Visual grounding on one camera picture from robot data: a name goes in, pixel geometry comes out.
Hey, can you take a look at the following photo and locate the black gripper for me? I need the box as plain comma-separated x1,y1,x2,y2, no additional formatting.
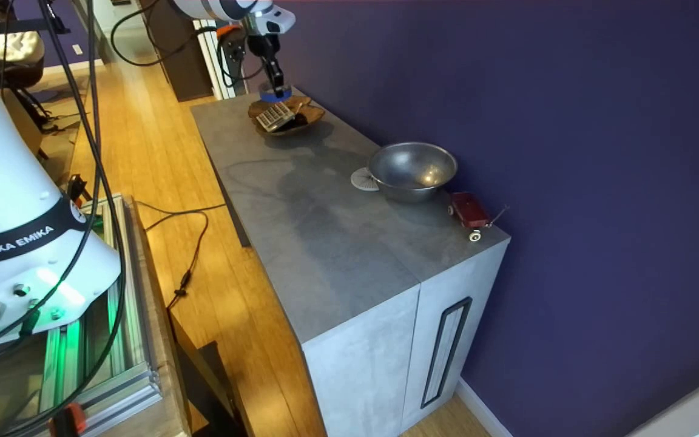
246,32,290,95

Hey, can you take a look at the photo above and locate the grey calculator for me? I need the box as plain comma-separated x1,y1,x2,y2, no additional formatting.
252,99,300,134

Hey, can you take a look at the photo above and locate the dark wooden furniture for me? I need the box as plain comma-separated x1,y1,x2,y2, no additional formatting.
138,0,216,105

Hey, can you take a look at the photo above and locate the white round disc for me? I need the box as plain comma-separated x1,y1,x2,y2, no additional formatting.
347,164,387,196

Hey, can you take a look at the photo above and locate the metal bowl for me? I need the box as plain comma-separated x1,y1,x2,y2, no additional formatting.
365,138,461,206

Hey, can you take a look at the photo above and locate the grey concrete-look cabinet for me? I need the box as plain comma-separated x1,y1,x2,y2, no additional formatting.
190,89,514,437

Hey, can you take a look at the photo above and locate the red small box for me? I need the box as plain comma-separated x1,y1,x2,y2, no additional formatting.
447,189,495,234

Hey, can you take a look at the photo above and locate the chair with beige cushion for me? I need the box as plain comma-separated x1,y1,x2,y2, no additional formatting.
0,0,63,134

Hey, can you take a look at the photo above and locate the orange clamp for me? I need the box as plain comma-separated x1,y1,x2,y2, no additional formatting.
46,401,93,437

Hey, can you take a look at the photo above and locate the black hanging robot cable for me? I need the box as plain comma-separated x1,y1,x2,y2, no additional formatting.
0,0,129,437

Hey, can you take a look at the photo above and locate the black cable on floor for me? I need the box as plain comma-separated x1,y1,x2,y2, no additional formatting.
133,196,234,314

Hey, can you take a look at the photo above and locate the black cabinet door handle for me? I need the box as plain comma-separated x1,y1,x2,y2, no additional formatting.
417,294,476,410

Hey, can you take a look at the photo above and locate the aluminium robot stand frame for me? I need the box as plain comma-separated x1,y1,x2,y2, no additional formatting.
0,192,168,437

